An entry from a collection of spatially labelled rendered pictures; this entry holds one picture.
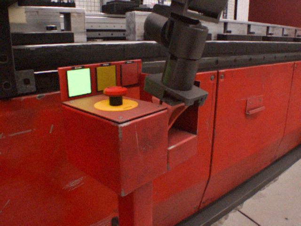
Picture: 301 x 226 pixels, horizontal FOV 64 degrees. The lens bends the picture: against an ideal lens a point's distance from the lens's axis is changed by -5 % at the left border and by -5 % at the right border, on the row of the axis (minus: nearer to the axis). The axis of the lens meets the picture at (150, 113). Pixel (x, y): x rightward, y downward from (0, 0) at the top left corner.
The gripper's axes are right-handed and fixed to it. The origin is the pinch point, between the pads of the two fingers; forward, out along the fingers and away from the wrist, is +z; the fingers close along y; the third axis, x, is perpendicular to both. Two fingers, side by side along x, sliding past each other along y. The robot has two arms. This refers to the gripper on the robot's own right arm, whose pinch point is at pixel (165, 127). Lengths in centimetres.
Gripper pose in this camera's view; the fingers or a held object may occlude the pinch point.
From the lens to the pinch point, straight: 49.5
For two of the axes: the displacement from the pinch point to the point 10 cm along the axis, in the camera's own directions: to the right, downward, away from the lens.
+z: -1.9, 8.7, 4.6
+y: -7.1, -4.5, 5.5
